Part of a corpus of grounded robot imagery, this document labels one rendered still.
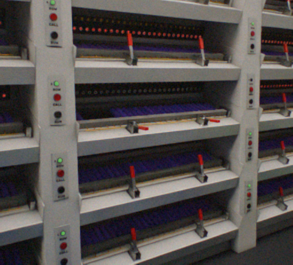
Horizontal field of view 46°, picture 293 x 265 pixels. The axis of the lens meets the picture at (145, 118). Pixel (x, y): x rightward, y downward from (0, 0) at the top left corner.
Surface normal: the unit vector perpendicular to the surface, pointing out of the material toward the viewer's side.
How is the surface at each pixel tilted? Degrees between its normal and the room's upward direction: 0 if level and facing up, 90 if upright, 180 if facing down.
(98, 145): 111
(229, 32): 90
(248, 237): 90
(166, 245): 21
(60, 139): 90
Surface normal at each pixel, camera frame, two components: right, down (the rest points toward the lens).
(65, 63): 0.53, 0.09
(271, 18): 0.50, 0.44
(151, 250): 0.18, -0.90
